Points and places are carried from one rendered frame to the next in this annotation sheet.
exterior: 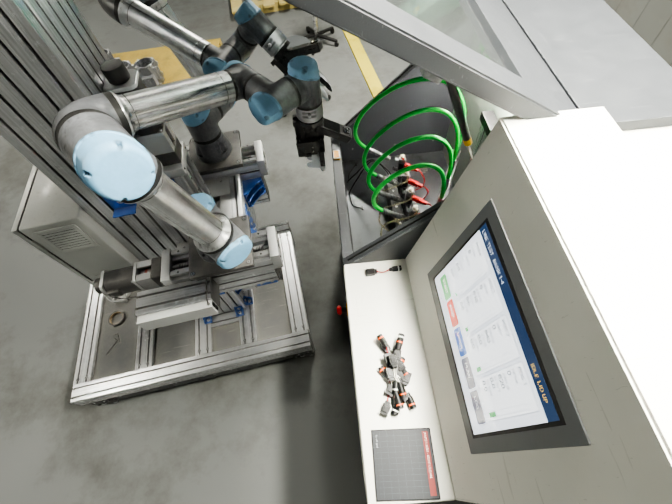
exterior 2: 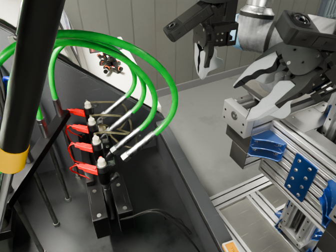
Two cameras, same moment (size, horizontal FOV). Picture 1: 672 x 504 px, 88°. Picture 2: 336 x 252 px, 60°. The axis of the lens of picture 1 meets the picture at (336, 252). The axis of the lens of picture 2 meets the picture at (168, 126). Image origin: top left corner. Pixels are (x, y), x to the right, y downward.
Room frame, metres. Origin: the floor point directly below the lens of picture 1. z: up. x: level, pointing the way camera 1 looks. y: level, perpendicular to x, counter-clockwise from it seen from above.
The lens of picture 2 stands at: (1.43, -0.31, 1.60)
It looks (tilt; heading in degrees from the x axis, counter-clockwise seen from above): 39 degrees down; 159
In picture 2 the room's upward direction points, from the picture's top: straight up
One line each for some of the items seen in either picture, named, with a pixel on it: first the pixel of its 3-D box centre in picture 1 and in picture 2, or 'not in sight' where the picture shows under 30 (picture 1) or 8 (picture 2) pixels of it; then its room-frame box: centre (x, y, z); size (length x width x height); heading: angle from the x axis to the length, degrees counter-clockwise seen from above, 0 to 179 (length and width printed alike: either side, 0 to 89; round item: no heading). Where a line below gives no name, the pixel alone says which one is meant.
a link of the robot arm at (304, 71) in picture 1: (304, 83); not in sight; (0.83, 0.03, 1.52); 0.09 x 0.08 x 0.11; 128
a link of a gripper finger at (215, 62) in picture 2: not in sight; (212, 64); (0.85, 0.03, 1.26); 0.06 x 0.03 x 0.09; 88
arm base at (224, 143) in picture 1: (210, 141); not in sight; (1.20, 0.46, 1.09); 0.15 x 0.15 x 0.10
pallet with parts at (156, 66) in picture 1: (157, 64); not in sight; (3.59, 1.54, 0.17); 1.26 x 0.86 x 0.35; 96
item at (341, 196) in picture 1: (342, 205); (192, 200); (0.95, -0.05, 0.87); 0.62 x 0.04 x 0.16; 178
